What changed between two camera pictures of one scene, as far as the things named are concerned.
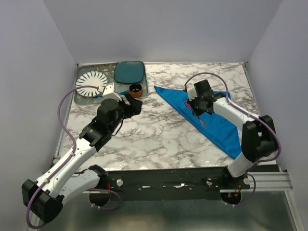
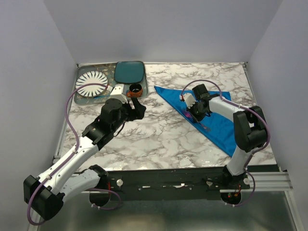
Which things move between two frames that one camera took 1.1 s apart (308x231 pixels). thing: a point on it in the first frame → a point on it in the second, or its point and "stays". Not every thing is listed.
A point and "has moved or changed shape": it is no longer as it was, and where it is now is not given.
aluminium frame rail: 269,181 stays
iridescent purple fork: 203,123 has moved or changed shape
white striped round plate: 93,78 stays
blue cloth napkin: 211,128 stays
